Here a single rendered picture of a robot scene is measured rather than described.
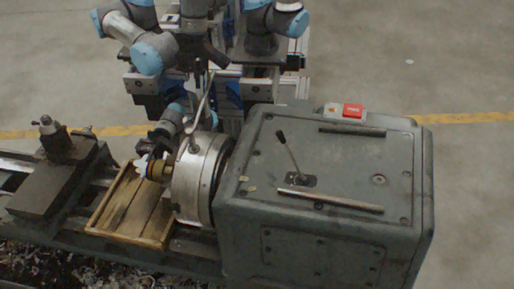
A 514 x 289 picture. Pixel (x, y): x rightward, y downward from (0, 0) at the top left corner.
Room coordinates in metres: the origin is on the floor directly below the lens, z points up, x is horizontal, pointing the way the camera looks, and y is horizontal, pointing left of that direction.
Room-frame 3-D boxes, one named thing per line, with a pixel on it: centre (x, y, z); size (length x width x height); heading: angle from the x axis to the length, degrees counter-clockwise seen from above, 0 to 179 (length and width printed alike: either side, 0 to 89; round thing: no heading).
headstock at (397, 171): (0.91, -0.22, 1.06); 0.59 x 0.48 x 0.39; 72
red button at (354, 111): (1.09, -0.33, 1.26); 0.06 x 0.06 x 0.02; 72
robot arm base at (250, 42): (1.66, -0.07, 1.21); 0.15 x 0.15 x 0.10
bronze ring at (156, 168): (1.06, 0.31, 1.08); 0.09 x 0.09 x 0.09; 72
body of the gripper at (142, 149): (1.19, 0.35, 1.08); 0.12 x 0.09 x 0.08; 162
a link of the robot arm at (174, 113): (1.34, 0.30, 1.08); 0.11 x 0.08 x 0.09; 162
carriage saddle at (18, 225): (1.23, 0.81, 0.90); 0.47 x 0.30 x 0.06; 162
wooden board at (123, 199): (1.10, 0.42, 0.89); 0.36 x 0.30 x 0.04; 162
